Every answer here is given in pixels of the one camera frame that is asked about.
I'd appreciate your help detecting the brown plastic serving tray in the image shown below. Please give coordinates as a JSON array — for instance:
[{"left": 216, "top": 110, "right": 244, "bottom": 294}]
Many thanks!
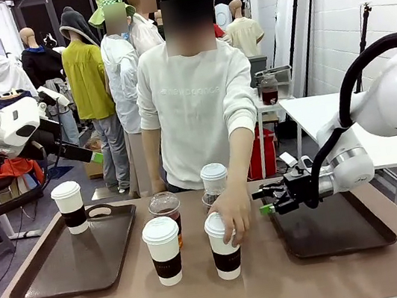
[
  {"left": 259, "top": 164, "right": 397, "bottom": 266},
  {"left": 0, "top": 199, "right": 149, "bottom": 298}
]

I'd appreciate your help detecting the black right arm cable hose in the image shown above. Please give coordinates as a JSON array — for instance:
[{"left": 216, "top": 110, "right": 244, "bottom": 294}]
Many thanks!
[{"left": 281, "top": 32, "right": 397, "bottom": 211}]

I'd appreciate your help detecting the orange jacket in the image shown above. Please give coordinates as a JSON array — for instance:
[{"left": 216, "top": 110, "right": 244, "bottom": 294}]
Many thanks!
[{"left": 0, "top": 153, "right": 47, "bottom": 196}]

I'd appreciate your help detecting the person's right forearm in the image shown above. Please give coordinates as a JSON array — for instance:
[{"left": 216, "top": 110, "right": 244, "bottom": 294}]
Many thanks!
[{"left": 140, "top": 125, "right": 169, "bottom": 183}]

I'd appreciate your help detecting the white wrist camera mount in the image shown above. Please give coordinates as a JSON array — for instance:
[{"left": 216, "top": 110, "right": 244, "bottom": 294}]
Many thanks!
[{"left": 290, "top": 155, "right": 316, "bottom": 179}]

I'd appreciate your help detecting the person's left hand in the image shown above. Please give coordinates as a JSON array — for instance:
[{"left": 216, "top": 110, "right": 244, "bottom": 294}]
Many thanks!
[{"left": 205, "top": 187, "right": 259, "bottom": 252}]

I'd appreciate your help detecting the mannequin in cream shirt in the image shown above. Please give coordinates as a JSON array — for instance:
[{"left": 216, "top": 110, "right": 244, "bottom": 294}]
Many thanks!
[{"left": 221, "top": 0, "right": 268, "bottom": 61}]

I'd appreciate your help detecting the black tripod with phone clamp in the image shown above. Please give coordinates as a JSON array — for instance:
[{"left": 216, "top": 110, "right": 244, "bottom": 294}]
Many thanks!
[{"left": 351, "top": 0, "right": 382, "bottom": 55}]

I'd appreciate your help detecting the cardboard box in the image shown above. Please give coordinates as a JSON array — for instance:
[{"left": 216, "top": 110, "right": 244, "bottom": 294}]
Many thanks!
[{"left": 81, "top": 148, "right": 107, "bottom": 181}]

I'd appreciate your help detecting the white round fan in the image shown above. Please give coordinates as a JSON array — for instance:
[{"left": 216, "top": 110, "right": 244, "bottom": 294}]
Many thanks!
[{"left": 213, "top": 2, "right": 234, "bottom": 29}]

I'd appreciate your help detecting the person's left forearm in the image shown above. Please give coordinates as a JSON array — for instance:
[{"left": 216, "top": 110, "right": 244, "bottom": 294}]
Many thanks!
[{"left": 213, "top": 124, "right": 266, "bottom": 199}]

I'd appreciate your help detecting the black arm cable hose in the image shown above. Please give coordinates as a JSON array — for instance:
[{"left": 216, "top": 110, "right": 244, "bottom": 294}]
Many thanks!
[
  {"left": 0, "top": 140, "right": 58, "bottom": 221},
  {"left": 281, "top": 32, "right": 397, "bottom": 211}
]

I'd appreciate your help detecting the clear plastic iced tea cup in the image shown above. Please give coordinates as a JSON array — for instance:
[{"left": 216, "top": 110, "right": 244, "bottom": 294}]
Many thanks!
[
  {"left": 146, "top": 189, "right": 187, "bottom": 253},
  {"left": 200, "top": 189, "right": 228, "bottom": 217}
]

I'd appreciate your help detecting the mannequin grey hood yellow top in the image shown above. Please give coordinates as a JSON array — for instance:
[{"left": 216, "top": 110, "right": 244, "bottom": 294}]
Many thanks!
[{"left": 53, "top": 0, "right": 134, "bottom": 198}]

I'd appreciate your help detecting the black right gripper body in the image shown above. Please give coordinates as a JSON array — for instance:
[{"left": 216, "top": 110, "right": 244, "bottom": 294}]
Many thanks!
[{"left": 267, "top": 166, "right": 325, "bottom": 217}]

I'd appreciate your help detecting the figure green checked hat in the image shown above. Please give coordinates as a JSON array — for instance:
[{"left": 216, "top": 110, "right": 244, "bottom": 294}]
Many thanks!
[{"left": 85, "top": 0, "right": 165, "bottom": 202}]

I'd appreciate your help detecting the person in white sweater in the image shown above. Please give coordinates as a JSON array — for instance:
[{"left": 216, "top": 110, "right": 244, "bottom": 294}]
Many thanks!
[{"left": 120, "top": 0, "right": 271, "bottom": 199}]

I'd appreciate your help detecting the grey storage box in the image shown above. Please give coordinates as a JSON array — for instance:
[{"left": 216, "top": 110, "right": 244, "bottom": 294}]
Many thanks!
[{"left": 246, "top": 53, "right": 271, "bottom": 78}]

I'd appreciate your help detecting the glass jar dark liquid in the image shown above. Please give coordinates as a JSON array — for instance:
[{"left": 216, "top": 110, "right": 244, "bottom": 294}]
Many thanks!
[{"left": 258, "top": 72, "right": 282, "bottom": 106}]

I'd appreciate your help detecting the metal container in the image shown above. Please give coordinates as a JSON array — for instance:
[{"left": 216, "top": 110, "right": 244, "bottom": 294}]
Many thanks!
[{"left": 253, "top": 63, "right": 294, "bottom": 90}]

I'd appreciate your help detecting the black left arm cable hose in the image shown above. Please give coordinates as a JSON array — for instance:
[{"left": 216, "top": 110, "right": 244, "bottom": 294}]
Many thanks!
[{"left": 0, "top": 140, "right": 58, "bottom": 221}]

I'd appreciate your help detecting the white paper cup brown sleeve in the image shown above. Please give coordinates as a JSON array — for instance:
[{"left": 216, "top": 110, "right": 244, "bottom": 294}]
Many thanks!
[
  {"left": 139, "top": 214, "right": 189, "bottom": 290},
  {"left": 49, "top": 179, "right": 91, "bottom": 238},
  {"left": 198, "top": 161, "right": 231, "bottom": 196},
  {"left": 201, "top": 209, "right": 247, "bottom": 283}
]

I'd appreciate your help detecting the tall mannequin white shirt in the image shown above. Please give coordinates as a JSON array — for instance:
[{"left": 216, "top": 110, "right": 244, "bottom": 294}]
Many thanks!
[{"left": 125, "top": 0, "right": 168, "bottom": 58}]

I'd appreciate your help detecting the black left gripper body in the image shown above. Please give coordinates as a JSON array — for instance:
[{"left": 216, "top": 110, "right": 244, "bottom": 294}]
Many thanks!
[{"left": 32, "top": 112, "right": 93, "bottom": 170}]

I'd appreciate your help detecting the mannequin in black top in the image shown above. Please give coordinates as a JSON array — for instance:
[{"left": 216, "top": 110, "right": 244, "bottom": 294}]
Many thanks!
[{"left": 16, "top": 22, "right": 67, "bottom": 93}]

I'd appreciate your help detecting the person's right hand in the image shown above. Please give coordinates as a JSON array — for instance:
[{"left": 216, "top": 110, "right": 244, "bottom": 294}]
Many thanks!
[{"left": 150, "top": 177, "right": 169, "bottom": 196}]

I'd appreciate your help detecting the white side table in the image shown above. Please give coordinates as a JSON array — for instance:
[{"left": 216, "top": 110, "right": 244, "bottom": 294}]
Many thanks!
[{"left": 276, "top": 81, "right": 397, "bottom": 229}]

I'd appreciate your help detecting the red bag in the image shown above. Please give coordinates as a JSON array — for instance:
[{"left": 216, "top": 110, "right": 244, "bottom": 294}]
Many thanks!
[{"left": 240, "top": 124, "right": 284, "bottom": 181}]

